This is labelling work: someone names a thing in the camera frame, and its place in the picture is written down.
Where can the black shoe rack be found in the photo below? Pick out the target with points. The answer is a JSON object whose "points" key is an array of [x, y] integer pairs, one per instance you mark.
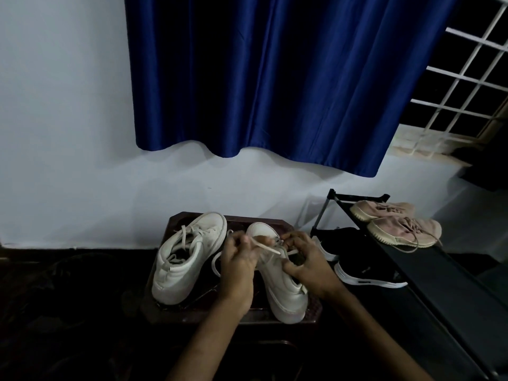
{"points": [[448, 289]]}

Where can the person's right forearm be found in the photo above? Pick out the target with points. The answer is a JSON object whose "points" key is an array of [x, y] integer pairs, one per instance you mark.
{"points": [[381, 341]]}

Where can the dark brown plastic stool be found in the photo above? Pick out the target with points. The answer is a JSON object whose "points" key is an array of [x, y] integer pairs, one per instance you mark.
{"points": [[238, 222]]}

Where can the white window grille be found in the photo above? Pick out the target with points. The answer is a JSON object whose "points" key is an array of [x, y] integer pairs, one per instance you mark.
{"points": [[452, 115]]}

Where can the person's right hand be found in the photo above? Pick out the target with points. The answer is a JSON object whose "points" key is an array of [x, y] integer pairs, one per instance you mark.
{"points": [[313, 265]]}

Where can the pink sneaker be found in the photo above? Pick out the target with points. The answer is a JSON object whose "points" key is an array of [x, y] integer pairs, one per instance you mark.
{"points": [[373, 212], [401, 234]]}

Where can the person's left forearm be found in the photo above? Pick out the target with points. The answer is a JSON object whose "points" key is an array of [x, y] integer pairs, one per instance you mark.
{"points": [[206, 345]]}

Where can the blue curtain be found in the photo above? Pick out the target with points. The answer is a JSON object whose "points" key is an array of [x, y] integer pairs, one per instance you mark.
{"points": [[488, 166], [285, 75]]}

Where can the black sneaker white sole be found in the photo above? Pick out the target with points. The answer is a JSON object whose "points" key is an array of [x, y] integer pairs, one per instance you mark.
{"points": [[327, 253], [369, 279]]}

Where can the person's left hand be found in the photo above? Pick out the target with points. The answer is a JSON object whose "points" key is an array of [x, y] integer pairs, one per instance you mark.
{"points": [[238, 273]]}

